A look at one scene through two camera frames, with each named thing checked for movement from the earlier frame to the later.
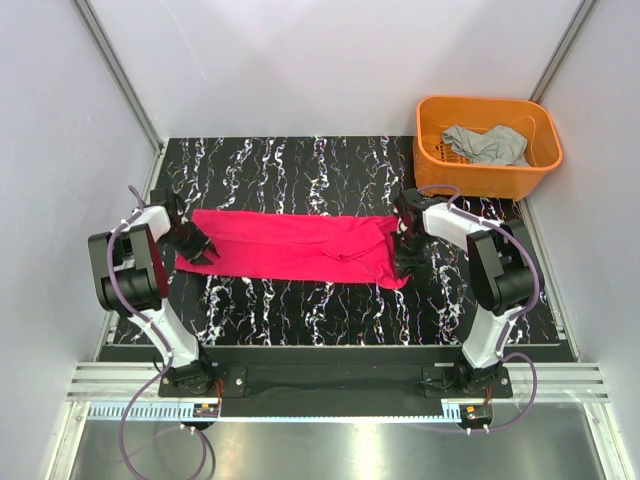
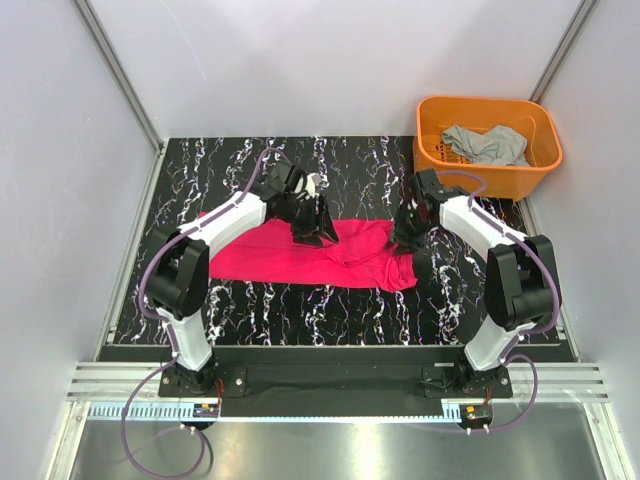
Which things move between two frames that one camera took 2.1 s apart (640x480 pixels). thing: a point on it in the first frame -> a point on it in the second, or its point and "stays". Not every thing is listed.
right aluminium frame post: (568, 36) stays
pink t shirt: (296, 247) stays
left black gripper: (201, 242) -> (313, 231)
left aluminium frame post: (112, 68) stays
